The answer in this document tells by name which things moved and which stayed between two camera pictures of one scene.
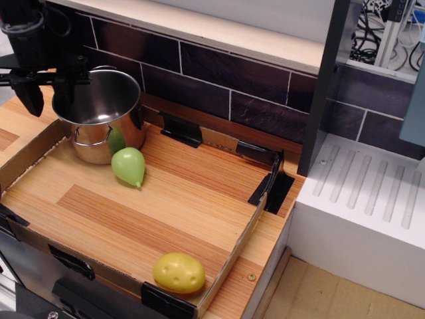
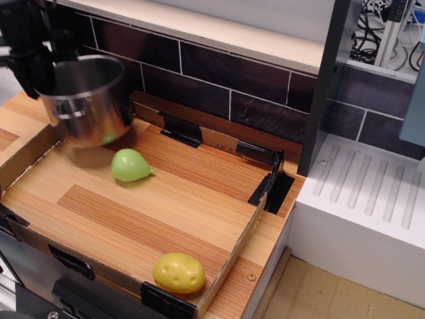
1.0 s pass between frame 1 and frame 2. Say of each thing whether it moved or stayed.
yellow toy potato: stayed
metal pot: moved
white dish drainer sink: stayed
